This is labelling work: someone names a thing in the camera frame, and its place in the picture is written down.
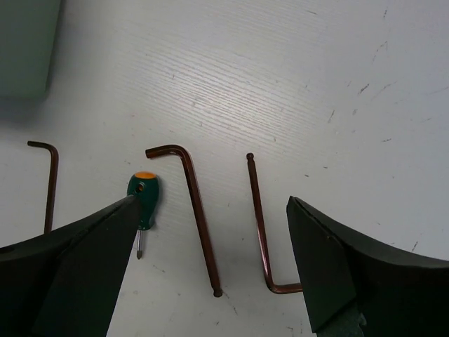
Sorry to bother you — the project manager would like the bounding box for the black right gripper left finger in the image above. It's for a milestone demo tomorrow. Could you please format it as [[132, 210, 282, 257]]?
[[1, 196, 141, 336]]

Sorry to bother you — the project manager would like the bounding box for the green cantilever toolbox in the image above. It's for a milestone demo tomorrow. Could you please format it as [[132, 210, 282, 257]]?
[[1, 0, 61, 99]]

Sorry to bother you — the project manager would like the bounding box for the stubby green screwdriver orange cap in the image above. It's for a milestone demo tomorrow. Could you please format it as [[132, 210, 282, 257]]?
[[127, 171, 160, 259]]

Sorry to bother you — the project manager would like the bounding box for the small dark hex key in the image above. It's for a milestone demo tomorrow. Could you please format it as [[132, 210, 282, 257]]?
[[27, 140, 59, 234]]

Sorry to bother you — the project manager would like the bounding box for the long brown hex key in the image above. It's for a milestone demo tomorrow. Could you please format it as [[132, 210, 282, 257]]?
[[246, 152, 303, 295]]

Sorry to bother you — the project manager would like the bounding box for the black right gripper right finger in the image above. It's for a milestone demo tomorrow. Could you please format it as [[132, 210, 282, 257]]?
[[286, 197, 448, 336]]

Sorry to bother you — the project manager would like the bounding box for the thick brown hex key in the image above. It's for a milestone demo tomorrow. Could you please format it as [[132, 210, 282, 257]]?
[[145, 145, 223, 298]]

